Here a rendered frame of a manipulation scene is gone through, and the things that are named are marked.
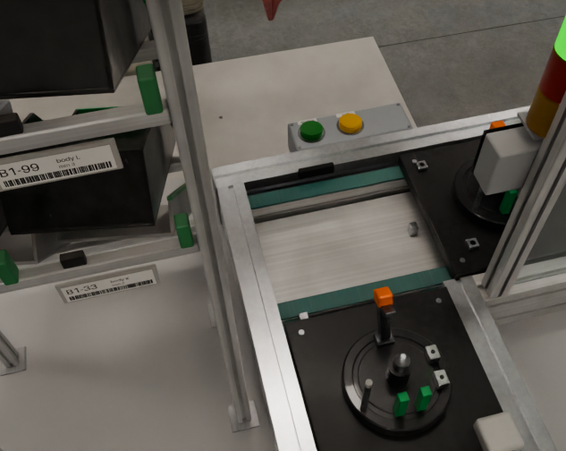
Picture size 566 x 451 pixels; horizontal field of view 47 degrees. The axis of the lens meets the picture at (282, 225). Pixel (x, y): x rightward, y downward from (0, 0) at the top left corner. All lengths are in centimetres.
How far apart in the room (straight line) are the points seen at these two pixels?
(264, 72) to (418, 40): 158
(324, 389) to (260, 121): 62
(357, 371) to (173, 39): 56
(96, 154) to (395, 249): 67
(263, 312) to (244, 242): 13
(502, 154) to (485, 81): 202
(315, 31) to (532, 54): 91
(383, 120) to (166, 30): 79
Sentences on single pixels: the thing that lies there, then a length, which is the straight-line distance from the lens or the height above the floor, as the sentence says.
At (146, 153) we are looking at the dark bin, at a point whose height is 136.
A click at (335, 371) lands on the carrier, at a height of 97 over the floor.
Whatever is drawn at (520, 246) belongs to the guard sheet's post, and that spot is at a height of 109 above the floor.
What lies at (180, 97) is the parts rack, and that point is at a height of 148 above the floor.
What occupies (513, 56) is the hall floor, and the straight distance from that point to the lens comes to 293.
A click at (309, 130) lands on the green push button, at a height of 97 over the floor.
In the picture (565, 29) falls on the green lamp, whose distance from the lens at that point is 69.
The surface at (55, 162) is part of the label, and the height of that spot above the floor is 145.
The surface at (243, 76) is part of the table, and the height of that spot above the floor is 86.
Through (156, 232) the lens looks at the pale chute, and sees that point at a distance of 75.
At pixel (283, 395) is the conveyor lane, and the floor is 95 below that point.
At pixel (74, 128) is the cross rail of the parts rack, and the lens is 46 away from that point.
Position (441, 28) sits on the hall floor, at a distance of 301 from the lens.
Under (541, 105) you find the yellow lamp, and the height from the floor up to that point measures 130.
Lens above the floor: 178
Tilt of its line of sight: 54 degrees down
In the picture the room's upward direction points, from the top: 2 degrees counter-clockwise
